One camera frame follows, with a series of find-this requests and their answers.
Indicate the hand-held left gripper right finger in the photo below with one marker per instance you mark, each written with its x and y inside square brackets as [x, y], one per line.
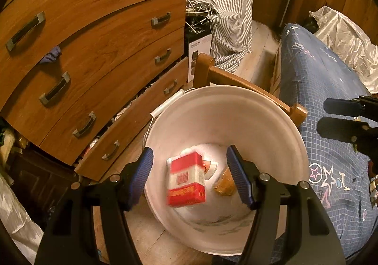
[239, 176]

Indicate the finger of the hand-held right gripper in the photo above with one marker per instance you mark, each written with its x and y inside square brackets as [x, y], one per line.
[339, 129]
[339, 105]

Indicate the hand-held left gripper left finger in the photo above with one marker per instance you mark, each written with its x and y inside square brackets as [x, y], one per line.
[141, 176]

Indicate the yellow snack packet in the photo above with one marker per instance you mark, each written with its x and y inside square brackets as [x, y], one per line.
[224, 186]

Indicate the red cigarette box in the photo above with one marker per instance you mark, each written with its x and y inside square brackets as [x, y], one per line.
[184, 182]

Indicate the white plastic bucket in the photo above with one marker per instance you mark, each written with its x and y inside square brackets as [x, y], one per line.
[224, 111]

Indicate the blue star bed sheet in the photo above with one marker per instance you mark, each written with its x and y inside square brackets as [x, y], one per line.
[324, 76]

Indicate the dark wooden cabinet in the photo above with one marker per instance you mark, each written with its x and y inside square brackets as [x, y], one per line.
[38, 182]

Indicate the cluttered cloth pile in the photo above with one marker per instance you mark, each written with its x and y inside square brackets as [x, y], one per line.
[11, 144]

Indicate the clear plastic sheet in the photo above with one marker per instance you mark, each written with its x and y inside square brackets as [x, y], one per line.
[17, 229]

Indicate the white cardboard box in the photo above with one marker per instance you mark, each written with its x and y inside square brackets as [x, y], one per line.
[199, 46]

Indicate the wooden dresser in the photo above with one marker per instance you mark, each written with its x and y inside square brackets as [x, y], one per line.
[97, 46]

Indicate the striped cloth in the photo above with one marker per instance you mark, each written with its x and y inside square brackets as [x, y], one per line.
[230, 2]

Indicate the purple cloth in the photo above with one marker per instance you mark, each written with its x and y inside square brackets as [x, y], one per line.
[51, 55]

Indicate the wooden bed frame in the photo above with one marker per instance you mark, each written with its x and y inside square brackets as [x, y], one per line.
[224, 77]

